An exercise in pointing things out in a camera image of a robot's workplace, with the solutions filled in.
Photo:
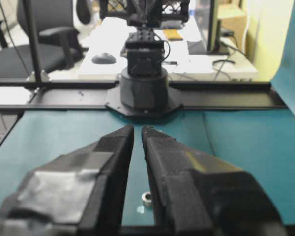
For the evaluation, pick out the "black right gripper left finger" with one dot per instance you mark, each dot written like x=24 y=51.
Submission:
x=81 y=193

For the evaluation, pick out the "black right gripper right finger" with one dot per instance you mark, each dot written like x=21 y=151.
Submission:
x=197 y=194

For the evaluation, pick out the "silver metal washer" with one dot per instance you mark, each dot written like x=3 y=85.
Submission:
x=147 y=199

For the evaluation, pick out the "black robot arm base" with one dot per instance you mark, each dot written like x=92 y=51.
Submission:
x=143 y=90

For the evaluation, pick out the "white desk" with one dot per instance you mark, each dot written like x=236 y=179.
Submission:
x=110 y=36

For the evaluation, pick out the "black computer mouse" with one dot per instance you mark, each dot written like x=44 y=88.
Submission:
x=103 y=58

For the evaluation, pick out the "black office chair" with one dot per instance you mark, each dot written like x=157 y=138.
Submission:
x=53 y=39

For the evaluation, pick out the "teal backdrop sheet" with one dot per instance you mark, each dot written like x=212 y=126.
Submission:
x=284 y=79

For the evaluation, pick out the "orange flat object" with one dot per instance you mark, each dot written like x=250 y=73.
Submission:
x=172 y=35

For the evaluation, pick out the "cardboard box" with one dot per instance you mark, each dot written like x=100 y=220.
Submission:
x=234 y=19

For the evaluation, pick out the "black aluminium frame rail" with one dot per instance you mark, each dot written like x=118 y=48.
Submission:
x=102 y=95

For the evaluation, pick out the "black vertical frame post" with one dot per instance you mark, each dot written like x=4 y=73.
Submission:
x=39 y=74

